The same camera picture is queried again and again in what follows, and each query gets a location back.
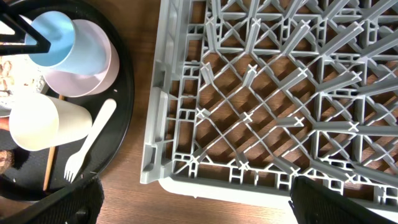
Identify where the grey dishwasher rack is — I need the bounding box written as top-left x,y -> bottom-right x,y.
140,0 -> 397,220

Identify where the blue cup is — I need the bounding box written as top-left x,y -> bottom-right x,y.
29,11 -> 109,75

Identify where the brown food scrap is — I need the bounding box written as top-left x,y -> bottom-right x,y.
0,151 -> 14,175

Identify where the wooden chopstick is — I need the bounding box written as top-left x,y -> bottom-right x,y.
42,95 -> 65,192

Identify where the cream cup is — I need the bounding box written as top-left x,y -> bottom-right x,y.
9,93 -> 93,151

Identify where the pink saucer bowl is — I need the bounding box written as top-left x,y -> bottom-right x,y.
44,19 -> 120,98

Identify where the black round tray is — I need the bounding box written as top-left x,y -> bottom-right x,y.
1,0 -> 134,202

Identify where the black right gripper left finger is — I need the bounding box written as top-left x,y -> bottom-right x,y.
1,175 -> 104,224

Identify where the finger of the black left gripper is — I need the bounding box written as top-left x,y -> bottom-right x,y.
1,1 -> 51,56

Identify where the white plastic fork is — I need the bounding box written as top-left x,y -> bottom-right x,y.
64,98 -> 117,182

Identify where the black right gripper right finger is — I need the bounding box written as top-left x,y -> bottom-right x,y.
289,176 -> 394,224

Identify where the pile of white rice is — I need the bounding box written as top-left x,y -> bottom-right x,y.
0,54 -> 47,97

